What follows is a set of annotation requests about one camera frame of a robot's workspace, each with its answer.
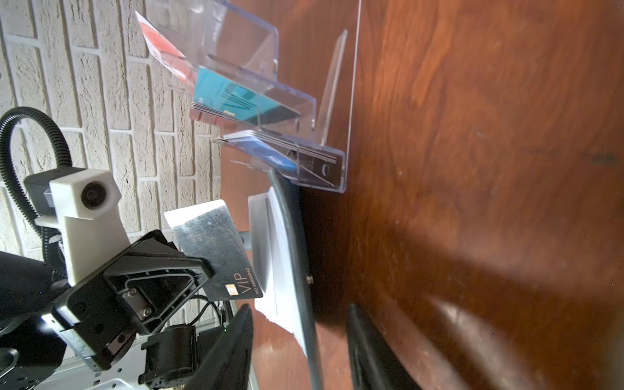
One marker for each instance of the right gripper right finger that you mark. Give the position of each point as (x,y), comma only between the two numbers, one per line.
(373,364)

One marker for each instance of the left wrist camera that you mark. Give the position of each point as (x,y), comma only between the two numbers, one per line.
(82,204)

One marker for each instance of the blue leather card holder wallet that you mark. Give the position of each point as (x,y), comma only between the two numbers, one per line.
(280,259)

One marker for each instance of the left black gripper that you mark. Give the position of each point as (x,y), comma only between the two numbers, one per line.
(133,294)

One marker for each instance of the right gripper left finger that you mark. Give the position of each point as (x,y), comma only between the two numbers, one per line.
(227,364)

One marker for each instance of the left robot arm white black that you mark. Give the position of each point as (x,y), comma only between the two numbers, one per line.
(30,350)

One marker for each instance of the red white card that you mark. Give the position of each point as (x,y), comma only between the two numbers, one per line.
(164,51)

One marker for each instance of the clear acrylic card organizer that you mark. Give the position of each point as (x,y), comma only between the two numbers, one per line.
(276,77)

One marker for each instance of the grey card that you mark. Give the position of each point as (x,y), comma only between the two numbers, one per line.
(207,231)

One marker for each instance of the teal blue cards stack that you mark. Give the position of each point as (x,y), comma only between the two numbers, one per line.
(221,100)

